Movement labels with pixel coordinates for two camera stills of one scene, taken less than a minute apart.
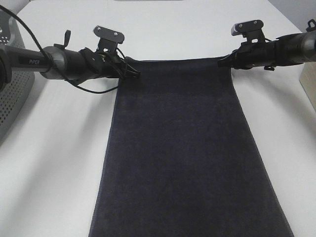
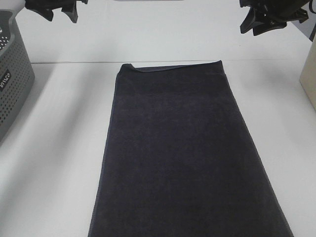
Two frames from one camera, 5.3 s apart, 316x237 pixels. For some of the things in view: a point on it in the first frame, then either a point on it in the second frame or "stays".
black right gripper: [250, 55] -> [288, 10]
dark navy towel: [180, 160] stays
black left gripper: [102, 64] -> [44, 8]
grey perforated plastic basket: [13, 94] stays
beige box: [307, 79] stays
